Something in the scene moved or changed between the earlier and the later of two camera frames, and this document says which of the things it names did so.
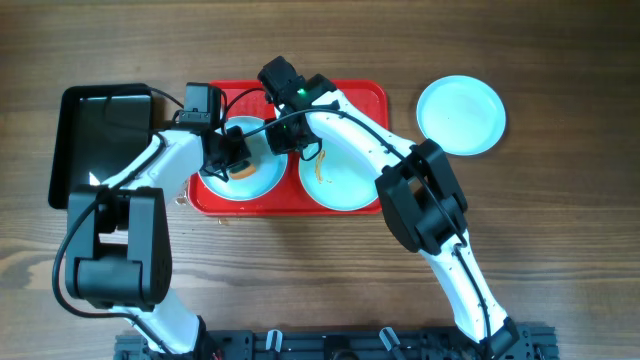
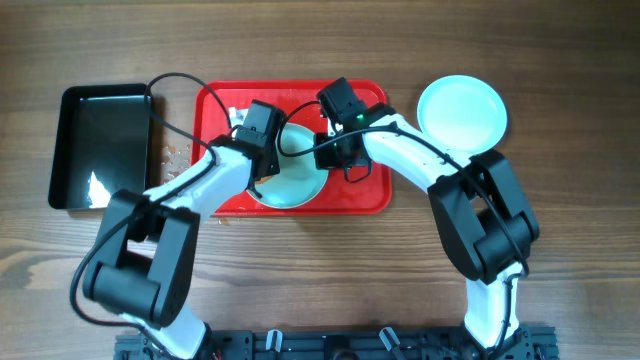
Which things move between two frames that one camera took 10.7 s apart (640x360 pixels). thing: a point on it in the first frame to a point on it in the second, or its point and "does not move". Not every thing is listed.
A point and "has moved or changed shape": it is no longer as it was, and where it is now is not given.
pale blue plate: x=338 y=179 to x=298 y=182
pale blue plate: x=464 y=114 does not move
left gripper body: x=232 y=151 to x=271 y=168
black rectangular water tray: x=100 y=131 does not move
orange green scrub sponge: x=242 y=170 has moved or changed shape
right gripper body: x=284 y=140 to x=333 y=156
